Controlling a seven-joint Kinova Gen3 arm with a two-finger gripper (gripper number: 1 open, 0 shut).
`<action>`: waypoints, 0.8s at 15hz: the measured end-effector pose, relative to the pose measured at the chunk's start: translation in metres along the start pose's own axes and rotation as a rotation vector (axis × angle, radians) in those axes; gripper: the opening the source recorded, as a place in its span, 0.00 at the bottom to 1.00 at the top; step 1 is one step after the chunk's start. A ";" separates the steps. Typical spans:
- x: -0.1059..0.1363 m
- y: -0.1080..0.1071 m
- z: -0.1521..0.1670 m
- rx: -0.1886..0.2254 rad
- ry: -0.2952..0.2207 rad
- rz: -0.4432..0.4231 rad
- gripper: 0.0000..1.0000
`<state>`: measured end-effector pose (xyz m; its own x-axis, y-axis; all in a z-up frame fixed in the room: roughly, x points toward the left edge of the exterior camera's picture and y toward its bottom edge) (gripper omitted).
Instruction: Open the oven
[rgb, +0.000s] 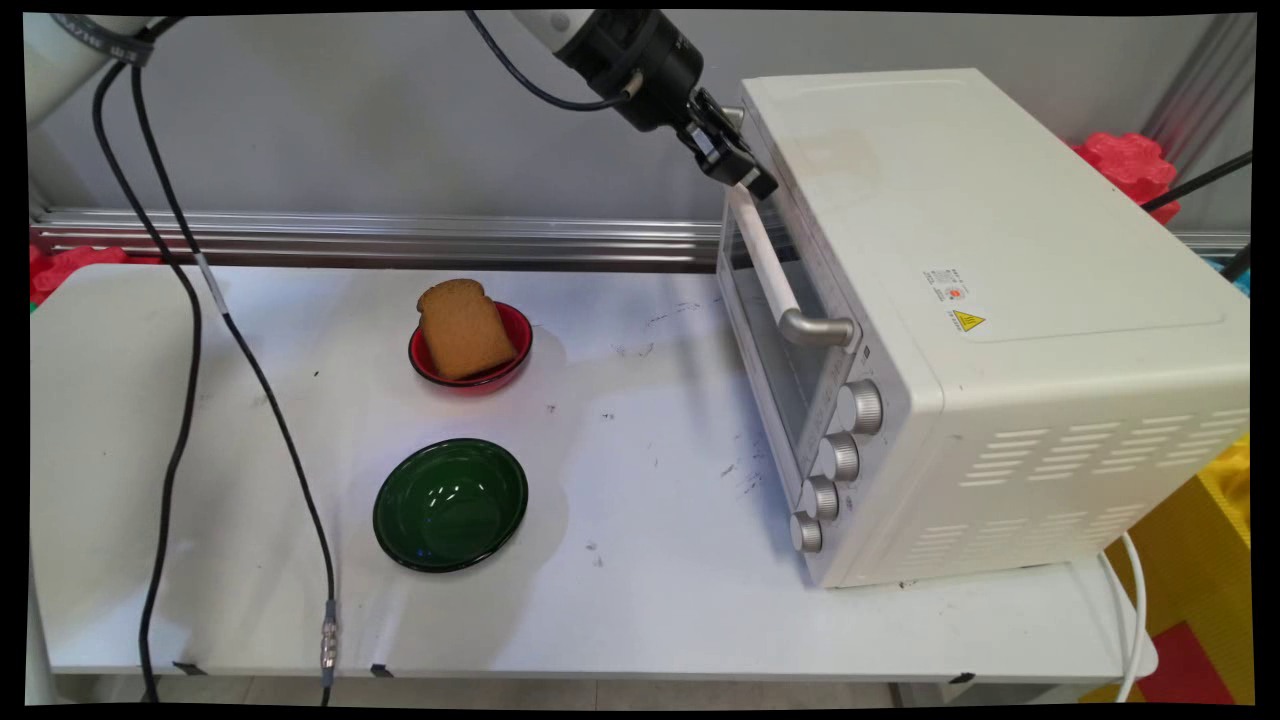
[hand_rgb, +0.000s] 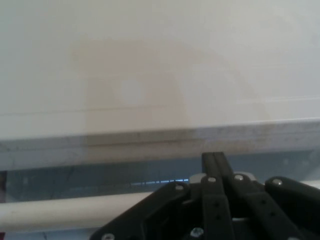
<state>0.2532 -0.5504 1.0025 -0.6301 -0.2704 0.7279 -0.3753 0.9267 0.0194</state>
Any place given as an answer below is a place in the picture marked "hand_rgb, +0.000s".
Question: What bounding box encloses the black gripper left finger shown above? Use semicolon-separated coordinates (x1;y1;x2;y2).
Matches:
91;151;236;240

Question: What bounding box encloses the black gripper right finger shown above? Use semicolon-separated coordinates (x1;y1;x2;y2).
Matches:
214;150;320;240

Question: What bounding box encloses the white toaster oven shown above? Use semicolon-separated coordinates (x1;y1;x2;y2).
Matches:
0;0;320;141

